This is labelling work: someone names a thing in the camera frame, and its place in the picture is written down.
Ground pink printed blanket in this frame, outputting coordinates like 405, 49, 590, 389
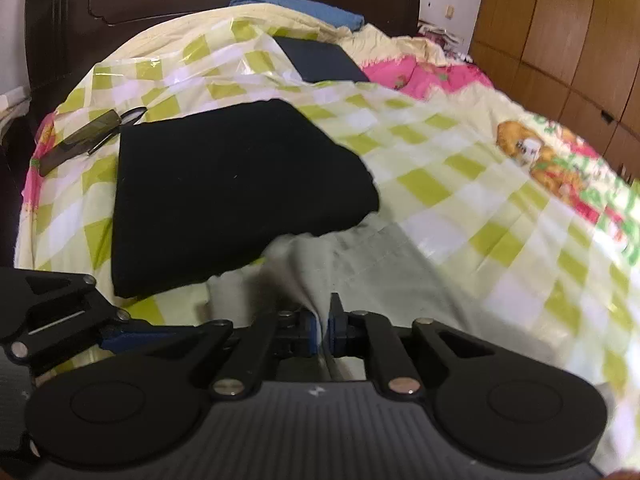
20, 2, 640, 261

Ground white papers stack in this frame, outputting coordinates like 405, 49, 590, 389
0, 87, 32, 126

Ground dark wooden headboard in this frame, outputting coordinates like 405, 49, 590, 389
0, 0, 421, 266

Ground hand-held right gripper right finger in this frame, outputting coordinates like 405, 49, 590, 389
326, 292, 506, 401

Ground brown wooden wardrobe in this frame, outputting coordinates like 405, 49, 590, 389
467, 0, 640, 181

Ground light grey pants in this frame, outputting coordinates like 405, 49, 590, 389
205, 220, 501, 386

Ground green checkered plastic sheet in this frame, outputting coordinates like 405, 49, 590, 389
30, 17, 640, 431

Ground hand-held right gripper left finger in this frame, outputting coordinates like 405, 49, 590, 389
165, 307, 322, 401

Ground black folded pants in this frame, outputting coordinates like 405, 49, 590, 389
111, 99, 381, 299

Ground dark navy folded pants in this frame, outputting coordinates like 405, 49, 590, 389
272, 35, 371, 84

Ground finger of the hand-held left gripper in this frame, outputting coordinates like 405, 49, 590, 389
0, 267, 201, 376

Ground blue folded cloth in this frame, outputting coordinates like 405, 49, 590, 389
229, 0, 366, 33

